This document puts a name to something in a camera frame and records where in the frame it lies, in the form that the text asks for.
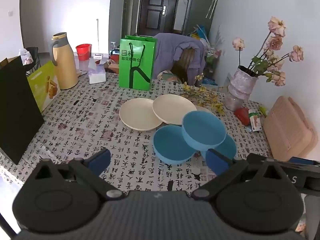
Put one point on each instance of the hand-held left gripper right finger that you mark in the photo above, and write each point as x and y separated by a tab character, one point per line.
218	161

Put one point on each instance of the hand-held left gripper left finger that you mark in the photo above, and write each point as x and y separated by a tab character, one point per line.
98	161

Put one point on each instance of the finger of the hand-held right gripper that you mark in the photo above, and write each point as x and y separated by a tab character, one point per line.
301	160

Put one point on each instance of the blue bowl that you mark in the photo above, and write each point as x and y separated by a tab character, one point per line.
227	147
203	130
170	145

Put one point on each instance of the cream plate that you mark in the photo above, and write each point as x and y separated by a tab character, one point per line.
170	108
136	115
205	110

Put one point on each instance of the calligraphy print tablecloth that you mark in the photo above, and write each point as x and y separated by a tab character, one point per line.
100	130

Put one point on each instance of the pink ribbed case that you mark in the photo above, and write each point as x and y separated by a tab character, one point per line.
287	127

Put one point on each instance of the red box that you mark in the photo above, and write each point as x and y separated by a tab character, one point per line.
242	116

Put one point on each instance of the white and green box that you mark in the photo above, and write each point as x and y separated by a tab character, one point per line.
255	121

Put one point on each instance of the yellow-green packet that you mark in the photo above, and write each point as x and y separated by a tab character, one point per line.
263	111

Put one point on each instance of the yellow flower branch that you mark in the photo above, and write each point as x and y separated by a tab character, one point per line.
202	96

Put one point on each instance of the pale purple vase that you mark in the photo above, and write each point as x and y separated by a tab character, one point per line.
241	85

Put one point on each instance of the tissue pack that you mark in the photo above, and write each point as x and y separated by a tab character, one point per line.
97	73

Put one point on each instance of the yellow-green snack box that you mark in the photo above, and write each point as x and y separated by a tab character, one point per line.
43	87

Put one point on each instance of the black paper bag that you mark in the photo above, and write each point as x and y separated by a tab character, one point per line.
17	110

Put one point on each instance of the patterned seat cushion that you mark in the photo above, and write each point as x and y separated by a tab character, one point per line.
166	76

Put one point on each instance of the yellow thermos jug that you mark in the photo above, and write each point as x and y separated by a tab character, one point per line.
64	65

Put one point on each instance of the wooden chair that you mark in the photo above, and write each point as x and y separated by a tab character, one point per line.
183	65

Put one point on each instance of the green paper bag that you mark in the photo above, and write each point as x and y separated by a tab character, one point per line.
136	62

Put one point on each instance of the red bucket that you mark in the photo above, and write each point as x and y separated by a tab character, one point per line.
83	52

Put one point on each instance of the black folding chair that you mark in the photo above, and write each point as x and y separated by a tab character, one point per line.
33	60

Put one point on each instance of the pink flowers bunch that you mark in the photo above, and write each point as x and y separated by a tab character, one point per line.
273	42

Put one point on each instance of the purple jacket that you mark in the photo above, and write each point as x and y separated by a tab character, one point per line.
170	47

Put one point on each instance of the grey refrigerator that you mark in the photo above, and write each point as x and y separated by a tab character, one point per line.
200	7

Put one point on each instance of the dark brown door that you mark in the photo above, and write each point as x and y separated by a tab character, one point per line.
156	7

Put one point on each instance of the wall switch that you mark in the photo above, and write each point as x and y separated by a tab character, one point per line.
10	13

